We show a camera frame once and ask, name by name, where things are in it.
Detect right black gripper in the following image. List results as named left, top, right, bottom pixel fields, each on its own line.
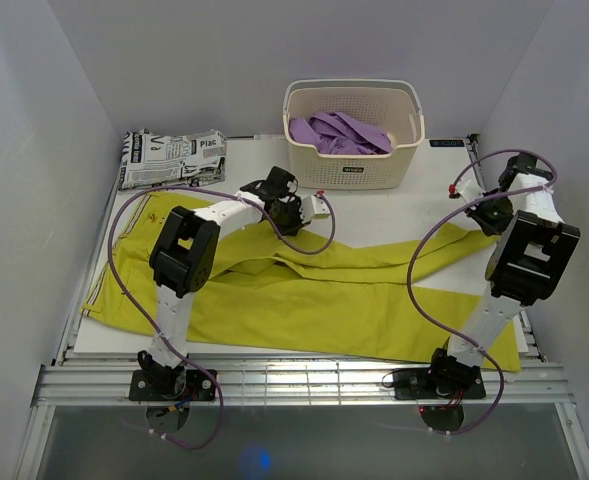
left=464, top=191, right=515, bottom=238

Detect yellow-green trousers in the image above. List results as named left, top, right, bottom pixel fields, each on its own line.
left=80, top=193, right=523, bottom=374

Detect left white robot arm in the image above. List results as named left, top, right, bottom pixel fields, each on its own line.
left=138, top=167, right=326, bottom=400

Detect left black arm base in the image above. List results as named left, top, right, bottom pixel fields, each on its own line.
left=128, top=368, right=216, bottom=433

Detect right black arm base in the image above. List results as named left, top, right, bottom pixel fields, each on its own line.
left=381, top=367, right=486, bottom=434

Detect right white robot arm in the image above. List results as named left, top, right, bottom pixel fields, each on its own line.
left=425, top=151, right=580, bottom=397

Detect folded newspaper print trousers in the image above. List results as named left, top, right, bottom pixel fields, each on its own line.
left=118, top=129, right=227, bottom=191

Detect purple garment in basket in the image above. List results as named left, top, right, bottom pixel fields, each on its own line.
left=288, top=111, right=394, bottom=155

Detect cream perforated laundry basket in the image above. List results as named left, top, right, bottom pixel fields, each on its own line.
left=282, top=79, right=425, bottom=190

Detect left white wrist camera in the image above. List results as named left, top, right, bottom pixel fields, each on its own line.
left=299, top=194, right=330, bottom=224

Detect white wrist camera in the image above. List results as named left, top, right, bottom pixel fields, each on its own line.
left=299, top=194, right=330, bottom=224
left=448, top=175, right=485, bottom=206

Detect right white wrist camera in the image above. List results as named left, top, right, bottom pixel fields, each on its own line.
left=448, top=175, right=485, bottom=206

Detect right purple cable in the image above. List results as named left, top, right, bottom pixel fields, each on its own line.
left=378, top=147, right=561, bottom=437

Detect purple cable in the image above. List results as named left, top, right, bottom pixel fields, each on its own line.
left=106, top=184, right=337, bottom=451
left=378, top=147, right=561, bottom=437

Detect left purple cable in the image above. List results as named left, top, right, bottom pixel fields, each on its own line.
left=106, top=184, right=337, bottom=451

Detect aluminium rail frame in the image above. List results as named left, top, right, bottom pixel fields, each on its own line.
left=16, top=139, right=589, bottom=479

